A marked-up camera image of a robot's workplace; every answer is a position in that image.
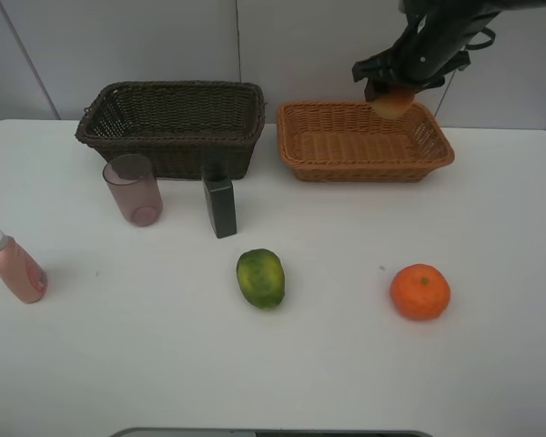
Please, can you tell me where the purple translucent plastic cup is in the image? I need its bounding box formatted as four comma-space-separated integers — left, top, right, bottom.
102, 154, 163, 227

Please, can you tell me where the dark brown wicker basket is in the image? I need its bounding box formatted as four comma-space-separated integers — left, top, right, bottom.
76, 81, 265, 180

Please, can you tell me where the green mango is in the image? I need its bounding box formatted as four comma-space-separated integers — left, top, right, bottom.
236, 249, 286, 310

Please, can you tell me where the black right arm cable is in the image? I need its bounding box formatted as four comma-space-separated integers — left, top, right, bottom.
464, 26, 496, 51

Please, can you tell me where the pink lotion bottle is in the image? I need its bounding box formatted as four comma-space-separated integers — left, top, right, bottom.
0, 230, 47, 304

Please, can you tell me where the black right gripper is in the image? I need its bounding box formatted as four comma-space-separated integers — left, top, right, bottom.
351, 49, 470, 103

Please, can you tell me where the orange tangerine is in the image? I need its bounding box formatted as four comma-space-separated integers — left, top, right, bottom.
389, 264, 451, 321

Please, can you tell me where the dark rectangular bottle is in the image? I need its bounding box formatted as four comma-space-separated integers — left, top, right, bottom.
202, 164, 238, 239

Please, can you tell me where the tan wicker basket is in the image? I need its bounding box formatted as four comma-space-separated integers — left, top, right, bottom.
277, 101, 455, 182

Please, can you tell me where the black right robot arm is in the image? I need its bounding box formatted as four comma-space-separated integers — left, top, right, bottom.
352, 0, 546, 102

